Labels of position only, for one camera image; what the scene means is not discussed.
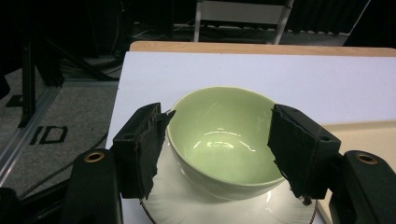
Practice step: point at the white plate with dark rim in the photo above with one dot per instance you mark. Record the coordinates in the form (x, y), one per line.
(174, 202)

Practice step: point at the white sheet mat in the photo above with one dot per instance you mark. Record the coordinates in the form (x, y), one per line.
(280, 84)

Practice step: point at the white metal frame stand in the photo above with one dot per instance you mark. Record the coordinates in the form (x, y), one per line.
(243, 14)

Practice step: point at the light green ceramic bowl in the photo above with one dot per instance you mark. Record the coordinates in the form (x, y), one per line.
(222, 140)

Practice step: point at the black metal stand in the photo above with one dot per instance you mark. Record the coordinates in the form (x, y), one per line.
(29, 77)

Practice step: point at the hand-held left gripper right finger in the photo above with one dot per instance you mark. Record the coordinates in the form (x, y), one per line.
(299, 149)

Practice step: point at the aluminium floor rail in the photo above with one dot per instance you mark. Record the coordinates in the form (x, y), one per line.
(28, 124)

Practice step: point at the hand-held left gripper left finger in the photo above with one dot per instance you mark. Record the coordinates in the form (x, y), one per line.
(137, 152)

